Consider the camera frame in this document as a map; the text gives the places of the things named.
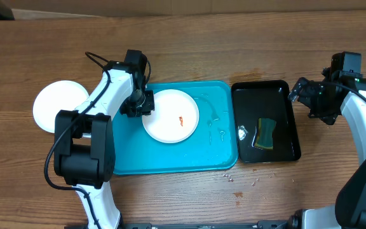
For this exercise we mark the white plate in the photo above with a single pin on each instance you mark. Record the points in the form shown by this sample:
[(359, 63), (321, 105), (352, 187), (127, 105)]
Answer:
[(60, 95), (175, 117)]

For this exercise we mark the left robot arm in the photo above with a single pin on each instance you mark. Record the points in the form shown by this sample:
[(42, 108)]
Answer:
[(82, 157)]

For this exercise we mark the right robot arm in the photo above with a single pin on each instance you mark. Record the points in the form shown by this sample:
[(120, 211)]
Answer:
[(348, 95)]

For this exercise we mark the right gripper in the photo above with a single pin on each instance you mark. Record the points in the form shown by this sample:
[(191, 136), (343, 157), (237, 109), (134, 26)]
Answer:
[(309, 91)]

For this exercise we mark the black plastic tray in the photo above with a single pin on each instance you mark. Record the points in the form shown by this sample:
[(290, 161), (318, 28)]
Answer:
[(265, 99)]

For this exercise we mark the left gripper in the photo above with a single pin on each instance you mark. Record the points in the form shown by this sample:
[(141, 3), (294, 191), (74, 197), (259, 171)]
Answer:
[(147, 111)]

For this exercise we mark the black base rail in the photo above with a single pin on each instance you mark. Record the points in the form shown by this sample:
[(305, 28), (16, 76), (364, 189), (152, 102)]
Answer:
[(268, 224)]

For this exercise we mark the green yellow sponge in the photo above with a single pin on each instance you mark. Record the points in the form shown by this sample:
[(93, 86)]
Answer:
[(264, 133)]

